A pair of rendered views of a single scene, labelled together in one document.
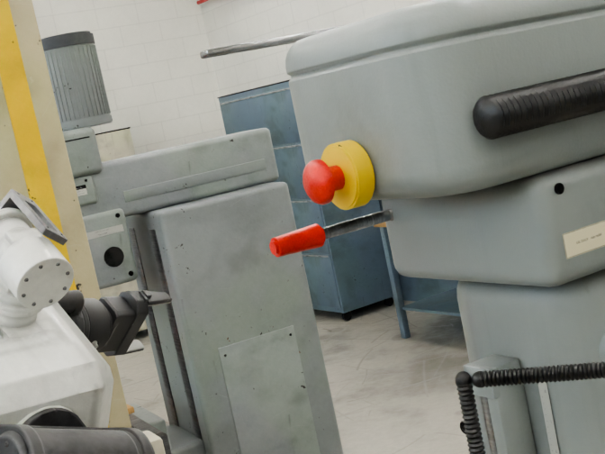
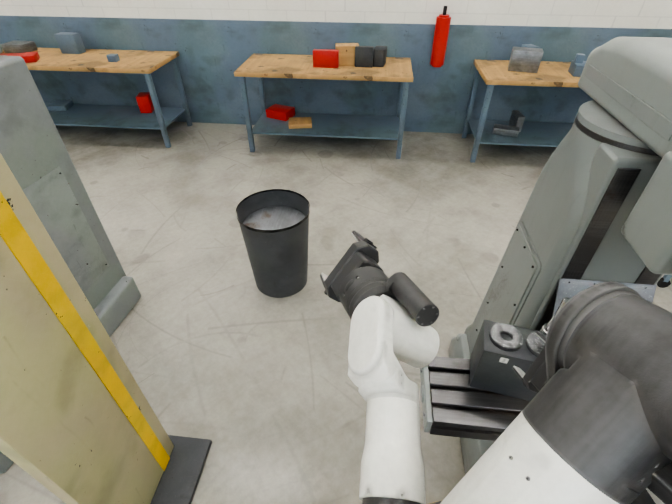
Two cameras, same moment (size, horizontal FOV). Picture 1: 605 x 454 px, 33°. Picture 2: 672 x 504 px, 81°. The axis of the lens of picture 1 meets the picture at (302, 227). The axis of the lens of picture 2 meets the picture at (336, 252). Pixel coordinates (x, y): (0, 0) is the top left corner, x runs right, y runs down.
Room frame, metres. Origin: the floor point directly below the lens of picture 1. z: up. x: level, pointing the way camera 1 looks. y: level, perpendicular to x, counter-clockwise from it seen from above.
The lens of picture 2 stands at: (1.41, 0.77, 2.02)
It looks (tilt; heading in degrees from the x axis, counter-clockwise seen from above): 40 degrees down; 306
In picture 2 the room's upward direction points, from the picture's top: straight up
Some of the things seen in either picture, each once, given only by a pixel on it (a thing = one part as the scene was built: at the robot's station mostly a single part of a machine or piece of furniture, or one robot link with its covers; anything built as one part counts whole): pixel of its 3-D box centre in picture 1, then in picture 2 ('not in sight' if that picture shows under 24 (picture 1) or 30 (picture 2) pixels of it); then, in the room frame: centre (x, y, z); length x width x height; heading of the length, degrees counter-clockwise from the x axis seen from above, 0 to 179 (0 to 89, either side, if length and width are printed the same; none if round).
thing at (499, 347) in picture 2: not in sight; (514, 360); (1.38, -0.11, 1.02); 0.22 x 0.12 x 0.20; 19
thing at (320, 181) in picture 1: (325, 180); not in sight; (0.91, -0.03, 1.76); 0.04 x 0.03 x 0.04; 30
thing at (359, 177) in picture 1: (347, 175); not in sight; (0.92, -0.05, 1.76); 0.06 x 0.02 x 0.06; 30
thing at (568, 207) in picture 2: not in sight; (553, 290); (1.34, -0.78, 0.78); 0.50 x 0.46 x 1.56; 120
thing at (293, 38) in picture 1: (312, 34); not in sight; (1.05, -0.05, 1.89); 0.24 x 0.04 x 0.01; 118
